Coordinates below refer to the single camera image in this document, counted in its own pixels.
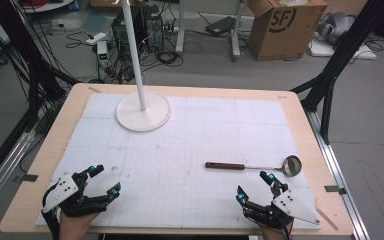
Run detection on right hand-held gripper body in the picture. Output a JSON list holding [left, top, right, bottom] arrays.
[[242, 186, 321, 231]]

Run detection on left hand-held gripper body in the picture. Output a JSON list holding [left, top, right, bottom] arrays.
[[41, 168, 110, 218]]

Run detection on metal ladle with wooden handle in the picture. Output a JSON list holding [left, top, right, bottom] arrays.
[[204, 154, 303, 178]]

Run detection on person's right hand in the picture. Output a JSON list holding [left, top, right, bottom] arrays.
[[258, 222, 295, 240]]

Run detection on person's left hand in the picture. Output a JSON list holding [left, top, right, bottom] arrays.
[[58, 211, 98, 240]]

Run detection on black table clip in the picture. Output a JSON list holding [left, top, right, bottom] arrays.
[[12, 173, 40, 184], [323, 184, 348, 196]]

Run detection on thin wooden strip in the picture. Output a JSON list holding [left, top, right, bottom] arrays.
[[314, 206, 340, 232]]

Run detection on white lamp stand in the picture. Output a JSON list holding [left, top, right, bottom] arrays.
[[115, 0, 173, 133]]

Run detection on white grid mat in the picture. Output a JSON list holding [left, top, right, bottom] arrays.
[[34, 92, 323, 231]]

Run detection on white device with green display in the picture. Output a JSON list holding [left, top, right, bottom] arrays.
[[96, 40, 110, 65]]

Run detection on white power strip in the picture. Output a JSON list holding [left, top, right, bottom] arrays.
[[85, 31, 108, 46]]

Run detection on flat white board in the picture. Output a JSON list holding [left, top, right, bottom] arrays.
[[307, 39, 378, 61]]

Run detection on cardboard box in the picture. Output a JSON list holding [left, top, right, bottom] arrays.
[[247, 0, 330, 62]]

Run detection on black computer tower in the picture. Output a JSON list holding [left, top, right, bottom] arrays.
[[111, 4, 165, 55]]

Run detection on flat black device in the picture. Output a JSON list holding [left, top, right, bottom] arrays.
[[204, 15, 236, 37]]

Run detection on grey rounded appliance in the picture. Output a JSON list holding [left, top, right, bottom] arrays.
[[315, 11, 357, 45]]

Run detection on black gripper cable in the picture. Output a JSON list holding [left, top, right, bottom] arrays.
[[278, 219, 293, 240], [40, 182, 62, 240]]

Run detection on aluminium rail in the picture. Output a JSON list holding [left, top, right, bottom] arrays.
[[305, 109, 371, 240], [0, 127, 37, 219]]

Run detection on coiled black cable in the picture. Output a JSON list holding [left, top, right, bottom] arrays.
[[154, 49, 185, 68]]

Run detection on black metal frame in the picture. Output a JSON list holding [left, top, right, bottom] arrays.
[[290, 0, 384, 146], [0, 0, 80, 132]]

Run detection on white metal stand frame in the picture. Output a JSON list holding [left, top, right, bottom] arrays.
[[175, 0, 248, 62]]

